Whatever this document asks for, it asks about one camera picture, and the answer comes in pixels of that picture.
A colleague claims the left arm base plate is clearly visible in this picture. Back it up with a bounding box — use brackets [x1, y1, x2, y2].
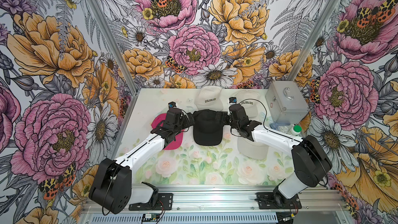
[129, 193, 174, 211]

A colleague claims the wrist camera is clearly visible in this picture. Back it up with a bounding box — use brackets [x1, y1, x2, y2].
[168, 102, 176, 108]
[229, 97, 237, 105]

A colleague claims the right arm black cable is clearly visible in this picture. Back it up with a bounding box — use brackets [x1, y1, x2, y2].
[236, 98, 330, 187]

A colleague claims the black cap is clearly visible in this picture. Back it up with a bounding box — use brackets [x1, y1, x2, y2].
[193, 110, 224, 146]

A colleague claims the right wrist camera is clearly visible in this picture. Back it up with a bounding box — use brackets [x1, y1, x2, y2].
[229, 97, 237, 105]

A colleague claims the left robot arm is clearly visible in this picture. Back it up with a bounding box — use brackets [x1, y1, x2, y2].
[89, 105, 194, 214]

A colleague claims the small circuit board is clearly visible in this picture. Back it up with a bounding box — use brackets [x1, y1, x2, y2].
[141, 213, 162, 224]

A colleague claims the silver metal case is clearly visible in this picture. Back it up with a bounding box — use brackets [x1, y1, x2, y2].
[265, 81, 309, 124]

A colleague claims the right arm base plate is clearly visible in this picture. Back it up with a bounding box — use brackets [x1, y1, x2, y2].
[255, 192, 302, 210]

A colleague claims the perforated metal tray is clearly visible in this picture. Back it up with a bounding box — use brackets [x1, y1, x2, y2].
[88, 212, 278, 224]

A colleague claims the clear plastic bag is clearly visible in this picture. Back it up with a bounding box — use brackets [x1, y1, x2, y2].
[269, 123, 292, 134]

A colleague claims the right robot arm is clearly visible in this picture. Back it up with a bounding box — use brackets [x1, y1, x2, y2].
[227, 104, 332, 202]

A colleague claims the white bottle green lid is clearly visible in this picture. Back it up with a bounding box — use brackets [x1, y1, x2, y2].
[289, 125, 302, 136]

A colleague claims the aluminium front rail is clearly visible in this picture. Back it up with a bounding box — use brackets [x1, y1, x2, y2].
[81, 185, 347, 215]

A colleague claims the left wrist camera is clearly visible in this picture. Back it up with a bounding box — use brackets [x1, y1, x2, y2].
[168, 102, 176, 108]

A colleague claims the pink cap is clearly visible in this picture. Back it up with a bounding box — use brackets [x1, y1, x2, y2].
[151, 113, 183, 150]

